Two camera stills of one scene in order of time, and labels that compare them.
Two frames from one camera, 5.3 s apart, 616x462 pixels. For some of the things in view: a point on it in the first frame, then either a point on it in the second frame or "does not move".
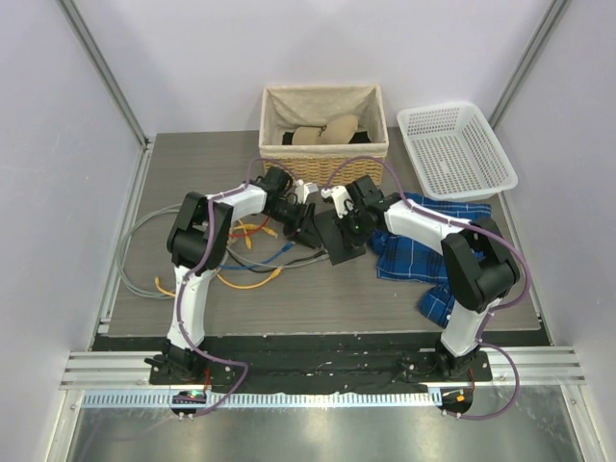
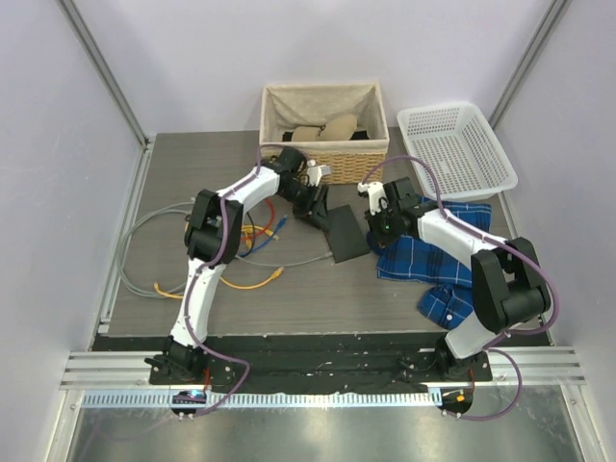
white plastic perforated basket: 455,151 does not move
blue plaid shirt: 403,258 does not move
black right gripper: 351,241 to 377,238
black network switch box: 333,239 does not move
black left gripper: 298,229 to 319,213
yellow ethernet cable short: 269,279 does not move
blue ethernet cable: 284,249 to 265,243
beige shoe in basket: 339,131 does not move
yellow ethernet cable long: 245,226 does not move
